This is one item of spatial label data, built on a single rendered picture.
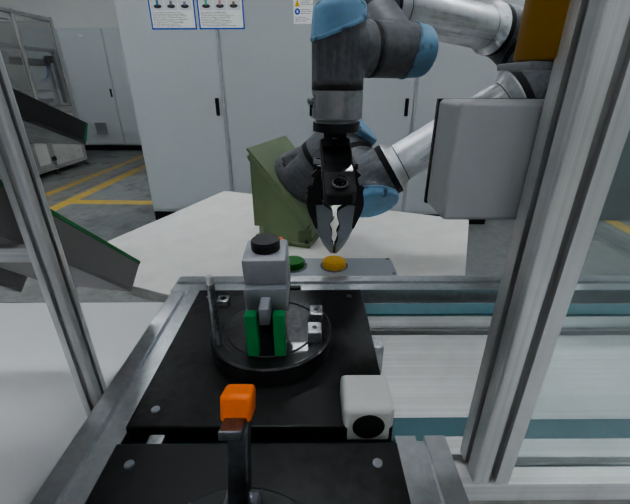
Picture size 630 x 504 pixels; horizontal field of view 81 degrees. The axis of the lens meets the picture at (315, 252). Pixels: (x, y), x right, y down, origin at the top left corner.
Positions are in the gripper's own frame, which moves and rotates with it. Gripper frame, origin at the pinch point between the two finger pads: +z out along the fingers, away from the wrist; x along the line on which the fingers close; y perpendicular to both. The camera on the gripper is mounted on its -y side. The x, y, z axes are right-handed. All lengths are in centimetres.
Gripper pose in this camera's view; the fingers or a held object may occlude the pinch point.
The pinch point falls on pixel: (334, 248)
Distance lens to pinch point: 62.4
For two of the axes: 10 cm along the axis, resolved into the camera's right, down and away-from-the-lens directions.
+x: -10.0, 0.0, -0.1
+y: -0.1, -4.2, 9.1
